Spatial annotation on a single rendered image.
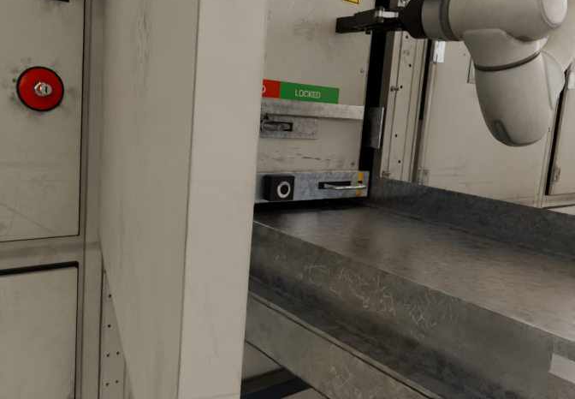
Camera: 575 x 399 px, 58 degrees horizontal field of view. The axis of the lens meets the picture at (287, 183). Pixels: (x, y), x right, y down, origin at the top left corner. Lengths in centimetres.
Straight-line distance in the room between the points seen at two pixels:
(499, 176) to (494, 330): 118
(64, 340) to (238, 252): 65
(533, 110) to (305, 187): 45
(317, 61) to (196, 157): 89
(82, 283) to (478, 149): 104
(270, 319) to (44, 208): 38
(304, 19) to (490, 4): 38
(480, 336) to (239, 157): 27
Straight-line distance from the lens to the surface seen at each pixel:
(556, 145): 189
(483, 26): 88
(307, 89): 108
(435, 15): 93
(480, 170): 150
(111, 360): 94
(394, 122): 122
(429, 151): 130
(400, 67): 123
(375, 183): 122
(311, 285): 55
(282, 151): 105
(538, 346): 41
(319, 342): 51
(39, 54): 79
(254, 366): 110
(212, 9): 23
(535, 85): 92
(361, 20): 104
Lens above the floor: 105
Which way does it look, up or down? 8 degrees down
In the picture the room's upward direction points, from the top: 5 degrees clockwise
